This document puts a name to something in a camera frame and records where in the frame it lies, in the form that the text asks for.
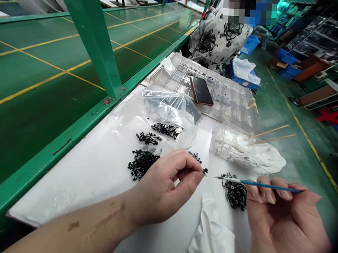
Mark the wooden stick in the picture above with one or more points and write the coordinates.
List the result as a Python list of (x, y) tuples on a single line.
[(276, 139), (270, 131)]

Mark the stack of blue crates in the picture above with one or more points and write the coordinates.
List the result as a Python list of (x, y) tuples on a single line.
[(288, 64)]

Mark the person's right fingers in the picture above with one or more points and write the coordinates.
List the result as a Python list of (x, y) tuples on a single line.
[(278, 196)]

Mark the blue crate with white bag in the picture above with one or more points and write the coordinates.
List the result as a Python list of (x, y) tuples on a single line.
[(245, 72)]

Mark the green conveyor frame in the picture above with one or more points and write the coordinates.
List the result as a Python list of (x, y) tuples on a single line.
[(47, 69)]

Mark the crumpled white cloth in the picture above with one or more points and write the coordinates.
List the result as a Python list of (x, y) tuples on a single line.
[(211, 236)]

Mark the red plastic stool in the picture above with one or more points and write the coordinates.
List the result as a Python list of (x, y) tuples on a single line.
[(335, 112)]

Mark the metal storage shelf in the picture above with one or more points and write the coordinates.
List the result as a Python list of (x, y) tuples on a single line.
[(321, 38)]

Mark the thin blue paint brush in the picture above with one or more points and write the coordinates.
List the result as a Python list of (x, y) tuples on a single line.
[(256, 183)]

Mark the wide cluster of black sprues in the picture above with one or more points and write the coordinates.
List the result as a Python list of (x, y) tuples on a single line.
[(166, 130)]

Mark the few loose black beads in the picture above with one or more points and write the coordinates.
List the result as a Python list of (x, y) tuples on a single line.
[(195, 156)]

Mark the person's right hand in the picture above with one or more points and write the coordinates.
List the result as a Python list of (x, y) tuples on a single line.
[(288, 232)]

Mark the white work board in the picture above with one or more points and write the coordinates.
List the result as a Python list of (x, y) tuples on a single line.
[(98, 179)]

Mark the clear plastic bag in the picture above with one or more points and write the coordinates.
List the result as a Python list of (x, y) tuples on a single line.
[(164, 109)]

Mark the person's left hand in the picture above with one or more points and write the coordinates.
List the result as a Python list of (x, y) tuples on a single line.
[(160, 188)]

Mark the wooden rack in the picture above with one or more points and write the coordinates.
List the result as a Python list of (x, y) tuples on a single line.
[(323, 95)]

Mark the single small black part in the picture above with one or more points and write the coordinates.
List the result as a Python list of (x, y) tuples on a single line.
[(205, 171)]

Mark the clear compartment tray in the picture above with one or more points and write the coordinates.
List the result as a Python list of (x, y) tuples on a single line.
[(232, 98)]

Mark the black smartphone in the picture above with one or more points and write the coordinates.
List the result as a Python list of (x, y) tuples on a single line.
[(201, 90)]

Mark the large cluster of black sprues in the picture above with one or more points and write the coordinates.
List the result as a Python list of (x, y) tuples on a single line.
[(141, 162)]

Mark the clear plastic box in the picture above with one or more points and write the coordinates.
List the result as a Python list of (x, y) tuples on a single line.
[(227, 141)]

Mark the small cluster of black sprues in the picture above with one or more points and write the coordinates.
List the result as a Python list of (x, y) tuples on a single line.
[(148, 138)]

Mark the pile of black rings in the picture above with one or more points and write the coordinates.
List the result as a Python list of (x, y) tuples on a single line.
[(235, 192)]

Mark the small blue crate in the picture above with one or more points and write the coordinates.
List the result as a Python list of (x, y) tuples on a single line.
[(250, 45)]

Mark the white cloth in box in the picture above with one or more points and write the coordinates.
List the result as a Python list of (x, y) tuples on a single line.
[(266, 158)]

